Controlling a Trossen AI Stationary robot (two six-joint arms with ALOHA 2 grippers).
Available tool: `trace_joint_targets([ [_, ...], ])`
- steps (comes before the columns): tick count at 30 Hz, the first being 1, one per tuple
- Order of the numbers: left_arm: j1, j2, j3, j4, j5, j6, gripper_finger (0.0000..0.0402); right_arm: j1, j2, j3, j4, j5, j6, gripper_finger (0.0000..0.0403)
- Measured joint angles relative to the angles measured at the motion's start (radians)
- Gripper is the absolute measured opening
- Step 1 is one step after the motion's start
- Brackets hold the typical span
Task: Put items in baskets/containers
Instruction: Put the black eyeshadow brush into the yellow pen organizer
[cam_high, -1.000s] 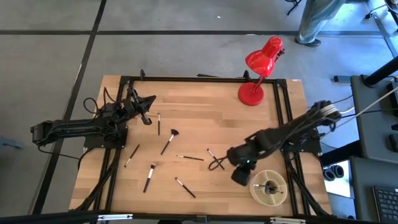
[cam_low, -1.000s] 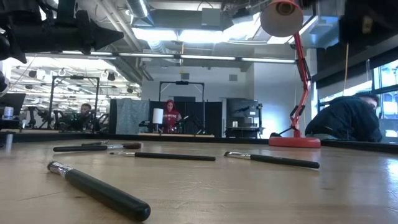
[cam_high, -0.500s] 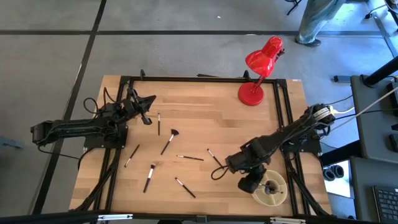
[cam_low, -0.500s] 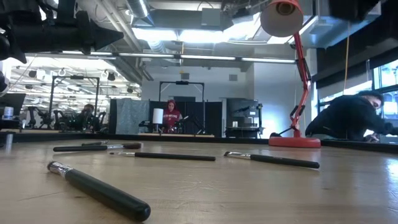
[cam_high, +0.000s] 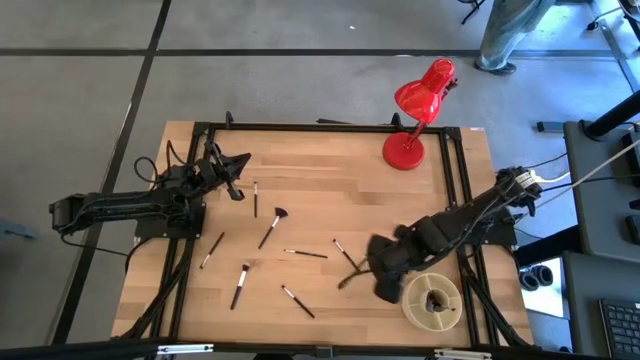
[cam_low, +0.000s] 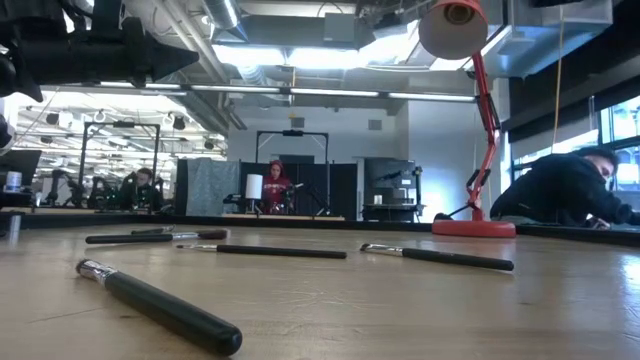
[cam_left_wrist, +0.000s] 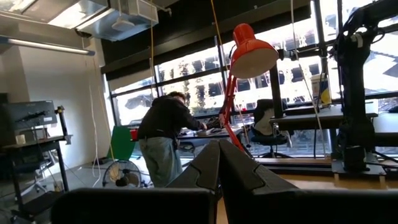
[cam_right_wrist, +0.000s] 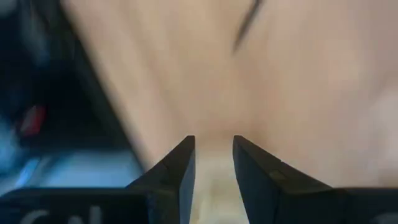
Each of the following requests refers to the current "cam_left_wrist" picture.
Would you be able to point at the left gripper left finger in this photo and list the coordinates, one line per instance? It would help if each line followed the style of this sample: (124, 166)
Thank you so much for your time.
(140, 205)

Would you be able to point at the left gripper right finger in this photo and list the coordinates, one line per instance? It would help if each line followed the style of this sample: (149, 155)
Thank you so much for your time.
(280, 205)

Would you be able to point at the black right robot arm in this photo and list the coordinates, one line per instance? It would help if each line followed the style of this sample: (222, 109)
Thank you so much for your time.
(354, 93)

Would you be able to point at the floor fan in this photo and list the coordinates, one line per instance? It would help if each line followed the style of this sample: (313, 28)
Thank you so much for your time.
(124, 180)

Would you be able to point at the black office chair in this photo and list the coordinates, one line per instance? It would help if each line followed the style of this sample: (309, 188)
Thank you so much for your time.
(264, 137)

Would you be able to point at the red cup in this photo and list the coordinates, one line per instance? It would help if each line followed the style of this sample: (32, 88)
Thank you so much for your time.
(134, 134)

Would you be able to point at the person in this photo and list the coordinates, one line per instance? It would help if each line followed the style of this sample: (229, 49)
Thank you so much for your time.
(161, 124)

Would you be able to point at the black desk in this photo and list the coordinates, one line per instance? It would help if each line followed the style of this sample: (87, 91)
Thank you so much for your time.
(311, 119)

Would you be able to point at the cluttered work desk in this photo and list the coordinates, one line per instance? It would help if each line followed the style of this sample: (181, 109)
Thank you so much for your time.
(214, 133)

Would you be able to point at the black rolling cart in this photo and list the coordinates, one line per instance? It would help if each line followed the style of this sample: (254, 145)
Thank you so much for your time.
(37, 146)

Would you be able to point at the white cup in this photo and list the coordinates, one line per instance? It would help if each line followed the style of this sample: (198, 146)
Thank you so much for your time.
(20, 139)

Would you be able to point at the grey computer monitor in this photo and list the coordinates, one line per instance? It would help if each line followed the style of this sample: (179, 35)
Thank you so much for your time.
(31, 109)

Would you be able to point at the red desk lamp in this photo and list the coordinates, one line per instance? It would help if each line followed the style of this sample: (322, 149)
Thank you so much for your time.
(252, 53)

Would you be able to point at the long ceiling light fixture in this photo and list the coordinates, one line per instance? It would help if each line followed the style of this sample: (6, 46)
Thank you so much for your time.
(46, 46)

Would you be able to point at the black aluminium table frame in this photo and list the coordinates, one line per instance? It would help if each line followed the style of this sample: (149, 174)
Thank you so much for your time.
(295, 169)

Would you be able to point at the silver ceiling duct box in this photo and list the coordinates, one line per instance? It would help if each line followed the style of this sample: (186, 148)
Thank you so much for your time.
(118, 21)

